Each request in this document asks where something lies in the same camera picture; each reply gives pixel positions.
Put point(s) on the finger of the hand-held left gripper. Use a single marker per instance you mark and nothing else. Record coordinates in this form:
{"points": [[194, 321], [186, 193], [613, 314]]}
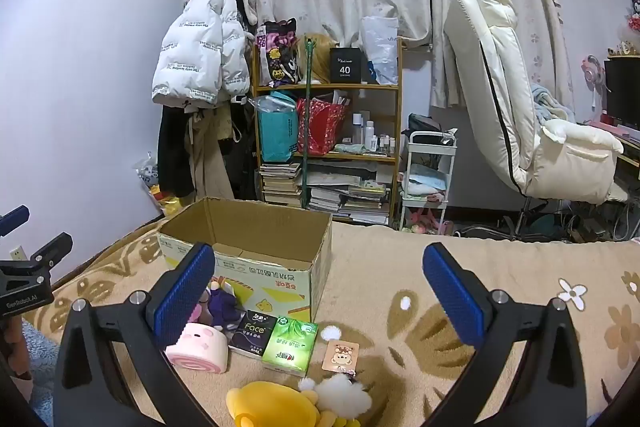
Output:
{"points": [[12, 219], [50, 252]]}

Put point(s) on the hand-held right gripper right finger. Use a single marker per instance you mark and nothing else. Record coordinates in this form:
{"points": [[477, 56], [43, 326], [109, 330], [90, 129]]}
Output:
{"points": [[452, 297]]}

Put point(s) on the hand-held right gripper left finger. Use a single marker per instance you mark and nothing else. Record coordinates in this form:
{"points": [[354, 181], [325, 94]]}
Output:
{"points": [[184, 294]]}

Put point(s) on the lavender-haired plush doll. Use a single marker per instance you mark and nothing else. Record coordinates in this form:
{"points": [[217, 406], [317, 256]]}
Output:
{"points": [[225, 307]]}

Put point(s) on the printed cardboard box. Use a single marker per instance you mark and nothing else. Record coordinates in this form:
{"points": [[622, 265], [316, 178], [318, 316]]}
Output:
{"points": [[280, 277]]}

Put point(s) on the green snack packet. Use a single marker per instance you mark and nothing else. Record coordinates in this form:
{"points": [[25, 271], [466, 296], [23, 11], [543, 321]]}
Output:
{"points": [[290, 344]]}

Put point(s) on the yellow plush toy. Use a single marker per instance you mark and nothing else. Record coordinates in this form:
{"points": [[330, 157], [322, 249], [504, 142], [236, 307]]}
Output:
{"points": [[270, 407]]}

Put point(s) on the person's left forearm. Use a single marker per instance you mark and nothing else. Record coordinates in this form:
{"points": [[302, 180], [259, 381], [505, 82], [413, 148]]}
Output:
{"points": [[42, 372]]}

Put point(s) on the person's left hand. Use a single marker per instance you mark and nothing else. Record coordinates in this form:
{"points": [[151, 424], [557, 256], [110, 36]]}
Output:
{"points": [[17, 347]]}

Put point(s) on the pink plush roll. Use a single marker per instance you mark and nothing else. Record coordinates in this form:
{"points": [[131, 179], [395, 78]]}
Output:
{"points": [[200, 347]]}

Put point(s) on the beige patterned rug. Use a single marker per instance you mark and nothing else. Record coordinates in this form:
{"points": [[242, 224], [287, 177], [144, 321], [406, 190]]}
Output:
{"points": [[380, 267]]}

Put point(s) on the black tissue pack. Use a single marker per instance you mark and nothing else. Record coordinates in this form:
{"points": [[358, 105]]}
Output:
{"points": [[255, 332]]}

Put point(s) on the pile of snack packets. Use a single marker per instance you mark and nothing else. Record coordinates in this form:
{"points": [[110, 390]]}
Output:
{"points": [[152, 182]]}

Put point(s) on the small bear picture card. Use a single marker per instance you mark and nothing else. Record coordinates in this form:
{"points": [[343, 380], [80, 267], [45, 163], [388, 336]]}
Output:
{"points": [[340, 354]]}

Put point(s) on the beige hanging bag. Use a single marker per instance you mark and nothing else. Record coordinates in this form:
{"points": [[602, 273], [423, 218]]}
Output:
{"points": [[210, 157]]}

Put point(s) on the stack of books and papers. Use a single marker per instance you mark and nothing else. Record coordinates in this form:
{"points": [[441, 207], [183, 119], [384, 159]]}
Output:
{"points": [[350, 197]]}

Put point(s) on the stack of old books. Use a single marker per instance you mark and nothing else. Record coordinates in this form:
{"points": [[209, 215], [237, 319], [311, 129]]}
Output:
{"points": [[280, 184]]}

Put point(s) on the dark hanging coat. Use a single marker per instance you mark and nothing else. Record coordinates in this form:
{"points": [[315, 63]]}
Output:
{"points": [[175, 147]]}

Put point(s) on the black tote bag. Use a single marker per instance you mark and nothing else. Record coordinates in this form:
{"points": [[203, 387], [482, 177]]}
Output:
{"points": [[245, 157]]}

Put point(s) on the white trolley cart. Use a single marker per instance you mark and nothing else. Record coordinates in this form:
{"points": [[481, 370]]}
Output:
{"points": [[430, 147]]}

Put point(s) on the white fluffy plush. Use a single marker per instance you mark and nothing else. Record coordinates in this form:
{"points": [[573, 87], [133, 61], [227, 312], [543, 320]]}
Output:
{"points": [[335, 394]]}

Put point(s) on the group of cosmetic bottles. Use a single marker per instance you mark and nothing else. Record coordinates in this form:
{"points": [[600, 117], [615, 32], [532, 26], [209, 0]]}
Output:
{"points": [[370, 134]]}

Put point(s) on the teal bag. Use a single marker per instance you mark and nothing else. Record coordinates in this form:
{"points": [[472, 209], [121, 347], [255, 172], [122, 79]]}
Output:
{"points": [[277, 132]]}

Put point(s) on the green pole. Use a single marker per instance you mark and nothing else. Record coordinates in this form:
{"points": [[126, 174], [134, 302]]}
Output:
{"points": [[307, 127]]}

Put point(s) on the red patterned bag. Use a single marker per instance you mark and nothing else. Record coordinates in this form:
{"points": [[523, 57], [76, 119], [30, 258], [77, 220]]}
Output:
{"points": [[320, 127]]}

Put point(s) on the light blue blanket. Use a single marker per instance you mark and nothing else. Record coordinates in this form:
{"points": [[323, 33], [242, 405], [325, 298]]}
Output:
{"points": [[550, 102]]}

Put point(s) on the cream padded chair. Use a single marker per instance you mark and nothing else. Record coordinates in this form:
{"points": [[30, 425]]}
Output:
{"points": [[500, 82]]}

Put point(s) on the desk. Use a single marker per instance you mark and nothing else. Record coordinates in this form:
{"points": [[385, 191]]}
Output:
{"points": [[630, 157]]}

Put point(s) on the wooden shelf unit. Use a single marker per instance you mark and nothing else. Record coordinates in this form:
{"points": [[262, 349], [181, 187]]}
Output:
{"points": [[350, 88]]}

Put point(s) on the white puffer jacket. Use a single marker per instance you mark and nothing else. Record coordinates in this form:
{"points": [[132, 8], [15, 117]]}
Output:
{"points": [[195, 47]]}

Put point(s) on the black box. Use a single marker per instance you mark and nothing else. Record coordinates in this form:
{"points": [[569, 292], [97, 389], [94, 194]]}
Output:
{"points": [[345, 67]]}

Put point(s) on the white plastic bag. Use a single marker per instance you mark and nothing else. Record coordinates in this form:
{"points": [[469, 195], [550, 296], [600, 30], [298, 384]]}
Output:
{"points": [[380, 49]]}

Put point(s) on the patterned cartoon bag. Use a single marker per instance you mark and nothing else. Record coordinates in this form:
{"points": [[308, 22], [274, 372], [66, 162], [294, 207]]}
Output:
{"points": [[277, 52]]}

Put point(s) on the pink desk fan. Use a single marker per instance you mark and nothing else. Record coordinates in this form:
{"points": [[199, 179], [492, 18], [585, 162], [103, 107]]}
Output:
{"points": [[592, 74]]}

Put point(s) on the black monitor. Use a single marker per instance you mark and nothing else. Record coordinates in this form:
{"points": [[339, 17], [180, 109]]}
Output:
{"points": [[622, 92]]}

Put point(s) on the blonde wig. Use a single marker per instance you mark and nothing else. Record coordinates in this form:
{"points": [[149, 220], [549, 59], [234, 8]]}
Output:
{"points": [[320, 59]]}

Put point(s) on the black cartoon plush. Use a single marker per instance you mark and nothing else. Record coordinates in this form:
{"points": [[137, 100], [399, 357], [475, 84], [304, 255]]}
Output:
{"points": [[635, 9]]}

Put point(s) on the wall outlet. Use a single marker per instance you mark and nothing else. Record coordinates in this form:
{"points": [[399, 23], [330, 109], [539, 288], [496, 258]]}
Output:
{"points": [[18, 252]]}

